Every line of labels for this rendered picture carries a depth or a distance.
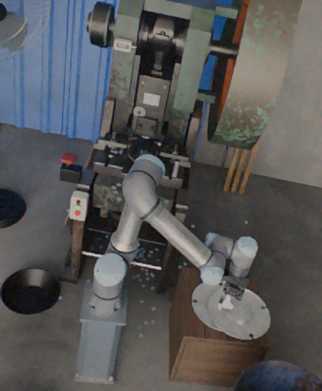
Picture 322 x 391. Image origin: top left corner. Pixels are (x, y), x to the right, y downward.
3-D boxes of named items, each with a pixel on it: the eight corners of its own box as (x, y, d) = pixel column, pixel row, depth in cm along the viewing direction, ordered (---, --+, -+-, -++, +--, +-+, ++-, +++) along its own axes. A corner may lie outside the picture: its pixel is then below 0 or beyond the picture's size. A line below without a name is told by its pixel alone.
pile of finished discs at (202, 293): (257, 336, 200) (257, 335, 199) (191, 327, 198) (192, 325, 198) (249, 285, 224) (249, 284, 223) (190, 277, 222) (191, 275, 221)
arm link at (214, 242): (203, 246, 166) (232, 254, 165) (209, 226, 175) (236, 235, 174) (199, 261, 171) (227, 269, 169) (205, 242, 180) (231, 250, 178)
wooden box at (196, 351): (247, 389, 217) (270, 346, 197) (168, 380, 214) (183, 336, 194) (237, 319, 249) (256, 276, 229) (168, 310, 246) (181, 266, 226)
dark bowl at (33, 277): (50, 328, 226) (50, 320, 222) (-9, 316, 226) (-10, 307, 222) (67, 283, 250) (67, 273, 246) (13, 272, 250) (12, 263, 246)
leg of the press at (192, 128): (173, 304, 251) (211, 171, 199) (153, 299, 251) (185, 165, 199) (184, 201, 326) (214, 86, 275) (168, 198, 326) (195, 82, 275)
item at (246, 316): (281, 333, 202) (282, 332, 202) (223, 345, 193) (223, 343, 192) (252, 284, 224) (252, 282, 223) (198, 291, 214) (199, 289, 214)
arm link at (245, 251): (238, 231, 173) (260, 238, 172) (231, 252, 179) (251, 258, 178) (235, 245, 166) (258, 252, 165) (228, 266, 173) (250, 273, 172)
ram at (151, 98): (160, 139, 216) (171, 81, 199) (128, 133, 216) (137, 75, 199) (163, 122, 230) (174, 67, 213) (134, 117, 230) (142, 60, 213)
